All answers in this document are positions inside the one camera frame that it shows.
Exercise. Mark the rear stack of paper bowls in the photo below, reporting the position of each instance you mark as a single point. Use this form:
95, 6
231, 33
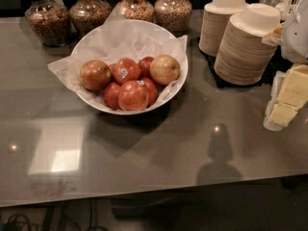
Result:
215, 18

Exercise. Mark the black mat under bowls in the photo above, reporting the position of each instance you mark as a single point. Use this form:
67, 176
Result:
271, 72

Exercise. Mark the white paper bowl liner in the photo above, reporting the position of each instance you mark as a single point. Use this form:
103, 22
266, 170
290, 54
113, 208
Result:
119, 37

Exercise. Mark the small red apple front left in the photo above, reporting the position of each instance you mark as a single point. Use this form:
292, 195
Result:
110, 95

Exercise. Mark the red apple with sticker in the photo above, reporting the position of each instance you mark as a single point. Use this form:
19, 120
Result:
133, 96
125, 70

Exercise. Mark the yellowish red apple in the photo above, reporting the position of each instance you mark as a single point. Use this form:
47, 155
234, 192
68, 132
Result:
164, 69

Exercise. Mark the red apple with sticker centre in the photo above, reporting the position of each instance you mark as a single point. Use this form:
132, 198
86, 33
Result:
125, 70

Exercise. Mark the red apple front right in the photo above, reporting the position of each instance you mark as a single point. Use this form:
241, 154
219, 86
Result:
152, 90

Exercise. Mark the white ceramic bowl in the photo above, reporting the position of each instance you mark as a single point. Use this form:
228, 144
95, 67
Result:
128, 67

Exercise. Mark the red apple far left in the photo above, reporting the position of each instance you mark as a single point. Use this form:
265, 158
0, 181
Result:
94, 75

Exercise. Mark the glass jar of granola left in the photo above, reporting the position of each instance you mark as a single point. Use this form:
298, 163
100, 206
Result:
50, 22

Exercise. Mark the red apple front with sticker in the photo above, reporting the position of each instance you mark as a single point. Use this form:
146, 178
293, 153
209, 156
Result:
133, 96

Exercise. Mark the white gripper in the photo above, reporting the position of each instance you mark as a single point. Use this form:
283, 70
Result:
296, 39

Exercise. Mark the glass jar of cereal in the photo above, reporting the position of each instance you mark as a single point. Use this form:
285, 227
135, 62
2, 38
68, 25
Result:
87, 15
136, 9

